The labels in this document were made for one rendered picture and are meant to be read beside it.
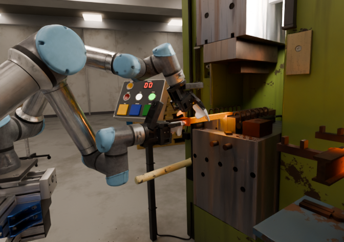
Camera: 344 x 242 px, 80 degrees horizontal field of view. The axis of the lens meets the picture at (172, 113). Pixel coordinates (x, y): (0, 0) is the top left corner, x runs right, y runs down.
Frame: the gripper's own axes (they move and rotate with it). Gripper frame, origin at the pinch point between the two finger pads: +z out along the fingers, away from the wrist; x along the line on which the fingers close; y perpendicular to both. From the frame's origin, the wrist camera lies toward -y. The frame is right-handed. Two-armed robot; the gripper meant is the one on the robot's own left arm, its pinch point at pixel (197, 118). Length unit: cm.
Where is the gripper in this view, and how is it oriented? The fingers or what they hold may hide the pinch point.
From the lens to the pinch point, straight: 92.7
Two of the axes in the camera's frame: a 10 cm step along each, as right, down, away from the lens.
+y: -6.6, 5.8, -4.8
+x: 6.3, 0.8, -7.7
